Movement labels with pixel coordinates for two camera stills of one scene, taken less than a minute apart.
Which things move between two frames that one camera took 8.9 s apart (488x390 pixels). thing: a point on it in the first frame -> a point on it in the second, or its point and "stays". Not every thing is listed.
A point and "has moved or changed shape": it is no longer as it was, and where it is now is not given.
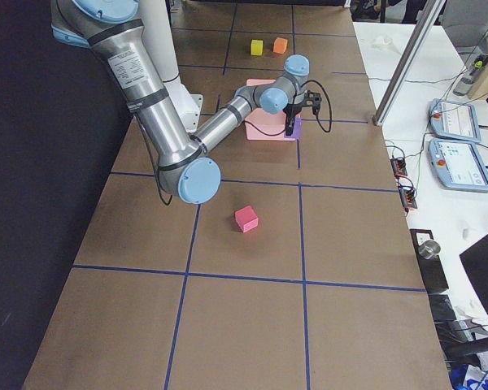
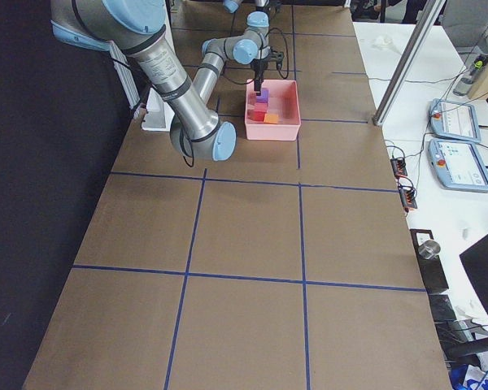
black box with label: x=432 y=270 stays
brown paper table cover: x=300 y=270 stays
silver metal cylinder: x=429 y=248 stays
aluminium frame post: x=407 y=62 stays
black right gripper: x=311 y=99 -> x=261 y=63
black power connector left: x=399 y=167 stays
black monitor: x=485 y=262 stays
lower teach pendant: x=458 y=166 stays
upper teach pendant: x=455 y=120 stays
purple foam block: x=297 y=128 has moved or changed shape
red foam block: x=246 y=218 -> x=254 y=114
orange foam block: x=280 y=45 -> x=271 y=119
